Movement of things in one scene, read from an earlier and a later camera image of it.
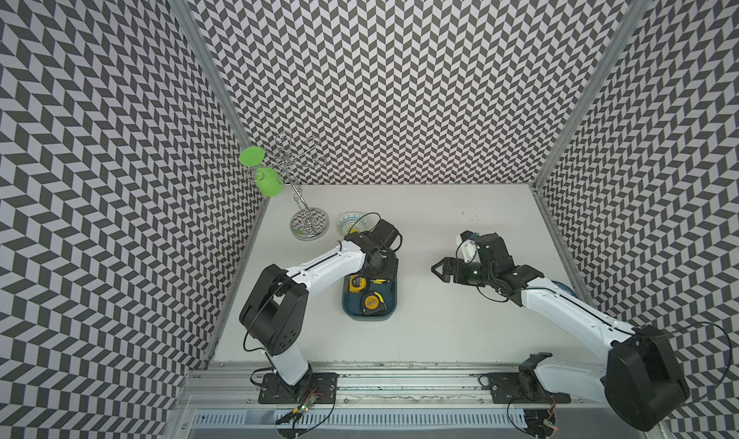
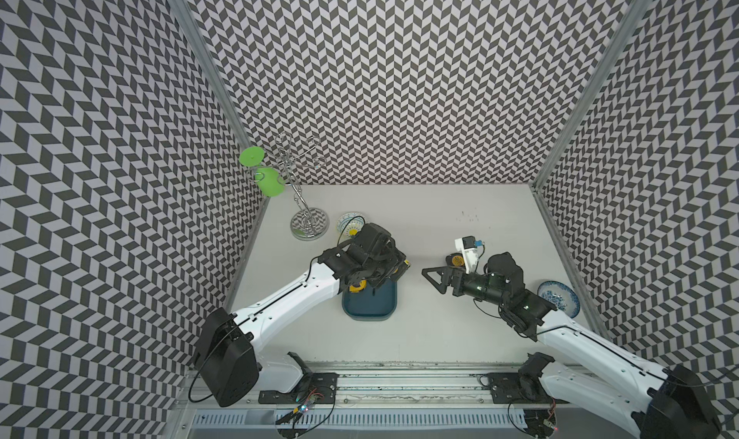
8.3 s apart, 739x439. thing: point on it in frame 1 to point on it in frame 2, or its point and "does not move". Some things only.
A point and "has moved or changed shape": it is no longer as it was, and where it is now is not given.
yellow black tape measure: x=356 y=283 does not move
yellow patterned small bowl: x=351 y=221 does not move
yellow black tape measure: x=374 y=304 has moved or changed shape
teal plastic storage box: x=352 y=302 does not move
